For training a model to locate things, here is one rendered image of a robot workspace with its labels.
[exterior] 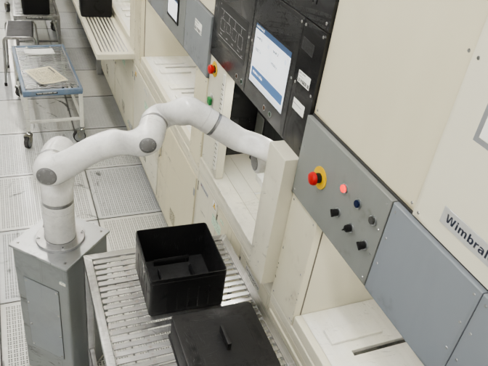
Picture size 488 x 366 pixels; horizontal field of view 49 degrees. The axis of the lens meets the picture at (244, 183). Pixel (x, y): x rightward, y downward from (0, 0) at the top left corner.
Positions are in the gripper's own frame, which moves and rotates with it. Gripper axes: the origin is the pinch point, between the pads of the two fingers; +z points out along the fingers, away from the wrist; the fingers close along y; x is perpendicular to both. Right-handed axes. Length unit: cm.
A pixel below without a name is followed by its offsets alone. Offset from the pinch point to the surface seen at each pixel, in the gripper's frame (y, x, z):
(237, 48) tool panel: -32, 31, -30
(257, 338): 49, -36, -45
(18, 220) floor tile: -140, -123, -116
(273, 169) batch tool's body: 20.5, 10.4, -34.9
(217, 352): 51, -36, -59
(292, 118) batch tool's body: 17.4, 27.3, -30.0
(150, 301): 22, -39, -74
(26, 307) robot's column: -25, -81, -115
